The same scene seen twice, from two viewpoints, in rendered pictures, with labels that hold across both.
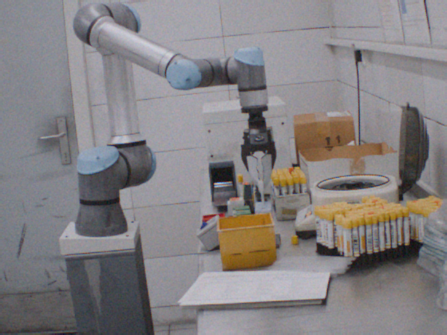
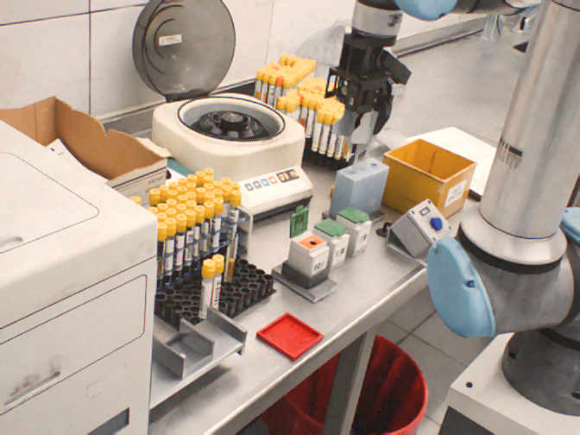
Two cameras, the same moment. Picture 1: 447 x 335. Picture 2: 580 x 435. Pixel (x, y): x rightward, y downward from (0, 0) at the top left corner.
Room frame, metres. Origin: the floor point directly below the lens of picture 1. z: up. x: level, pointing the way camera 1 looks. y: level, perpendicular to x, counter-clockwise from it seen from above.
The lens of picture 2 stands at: (3.16, 0.46, 1.52)
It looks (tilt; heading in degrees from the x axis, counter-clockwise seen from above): 30 degrees down; 214
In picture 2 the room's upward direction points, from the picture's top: 10 degrees clockwise
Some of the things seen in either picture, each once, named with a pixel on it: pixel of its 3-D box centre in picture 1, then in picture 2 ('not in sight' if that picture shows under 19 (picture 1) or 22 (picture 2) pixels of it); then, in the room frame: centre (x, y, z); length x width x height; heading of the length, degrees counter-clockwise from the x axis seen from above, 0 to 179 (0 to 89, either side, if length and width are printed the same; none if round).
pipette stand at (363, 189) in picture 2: (264, 224); (358, 193); (2.16, -0.09, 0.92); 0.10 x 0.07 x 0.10; 175
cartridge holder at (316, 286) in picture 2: not in sight; (305, 274); (2.39, -0.03, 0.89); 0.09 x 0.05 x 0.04; 88
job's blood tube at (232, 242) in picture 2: (254, 197); (230, 263); (2.50, -0.08, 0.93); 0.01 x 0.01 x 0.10; 0
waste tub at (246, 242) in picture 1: (247, 241); (425, 181); (2.01, -0.04, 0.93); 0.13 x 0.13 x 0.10; 89
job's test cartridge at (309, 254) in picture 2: (236, 210); (307, 258); (2.39, -0.03, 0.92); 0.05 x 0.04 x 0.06; 88
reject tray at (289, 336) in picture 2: (213, 218); (290, 336); (2.51, 0.04, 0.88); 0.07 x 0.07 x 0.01; 0
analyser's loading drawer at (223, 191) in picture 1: (223, 190); (168, 362); (2.70, 0.00, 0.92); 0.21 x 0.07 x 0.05; 0
